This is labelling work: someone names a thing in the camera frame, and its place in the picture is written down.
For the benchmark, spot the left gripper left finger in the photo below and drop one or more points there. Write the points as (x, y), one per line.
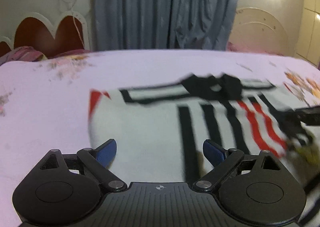
(97, 161)

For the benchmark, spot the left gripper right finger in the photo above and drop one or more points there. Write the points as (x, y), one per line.
(224, 162)

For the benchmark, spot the striped white black red shirt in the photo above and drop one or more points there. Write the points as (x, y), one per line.
(160, 129)

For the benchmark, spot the pink floral bed sheet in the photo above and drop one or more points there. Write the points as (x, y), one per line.
(44, 122)

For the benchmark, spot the pink pillow right bed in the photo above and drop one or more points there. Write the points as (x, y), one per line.
(235, 48)

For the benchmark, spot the cream arched headboard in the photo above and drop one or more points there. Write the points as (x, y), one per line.
(259, 32)

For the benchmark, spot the maroon pillow pile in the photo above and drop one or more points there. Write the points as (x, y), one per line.
(24, 54)

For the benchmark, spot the red heart-shaped headboard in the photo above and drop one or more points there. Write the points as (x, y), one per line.
(69, 33)

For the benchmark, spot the blue-grey centre curtain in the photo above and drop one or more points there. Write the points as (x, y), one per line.
(161, 24)

